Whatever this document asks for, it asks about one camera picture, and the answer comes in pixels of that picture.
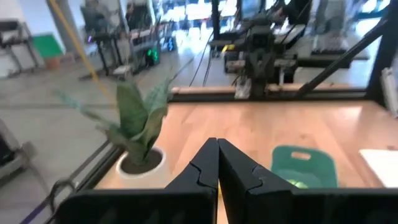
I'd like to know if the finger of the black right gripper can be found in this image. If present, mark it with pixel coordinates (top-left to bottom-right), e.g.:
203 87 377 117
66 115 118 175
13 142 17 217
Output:
258 55 269 96
249 55 259 96

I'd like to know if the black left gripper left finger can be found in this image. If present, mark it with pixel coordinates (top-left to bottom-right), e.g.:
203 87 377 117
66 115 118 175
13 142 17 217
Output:
55 138 218 224

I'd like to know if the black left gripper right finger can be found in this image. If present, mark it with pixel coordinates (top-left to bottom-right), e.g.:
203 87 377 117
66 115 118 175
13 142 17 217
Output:
218 139 398 224

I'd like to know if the teal plastic tupperware container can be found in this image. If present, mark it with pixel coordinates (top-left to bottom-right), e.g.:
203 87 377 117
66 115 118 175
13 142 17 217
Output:
270 145 339 189

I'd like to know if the snake plant in white pot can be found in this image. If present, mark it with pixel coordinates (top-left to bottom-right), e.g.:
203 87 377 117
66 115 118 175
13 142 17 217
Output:
52 76 174 189

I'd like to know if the white folded cloth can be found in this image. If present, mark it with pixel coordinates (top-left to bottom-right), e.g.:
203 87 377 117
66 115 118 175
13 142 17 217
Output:
359 148 398 189

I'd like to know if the green panel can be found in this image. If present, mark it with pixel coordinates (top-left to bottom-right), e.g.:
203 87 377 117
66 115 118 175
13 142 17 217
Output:
32 34 63 59

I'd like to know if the black aluminium table frame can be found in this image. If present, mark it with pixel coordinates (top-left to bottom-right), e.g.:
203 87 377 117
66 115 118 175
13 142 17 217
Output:
43 0 398 224

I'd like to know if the yellow hanging cable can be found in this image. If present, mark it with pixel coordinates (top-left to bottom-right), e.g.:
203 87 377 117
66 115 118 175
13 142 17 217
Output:
48 0 109 94

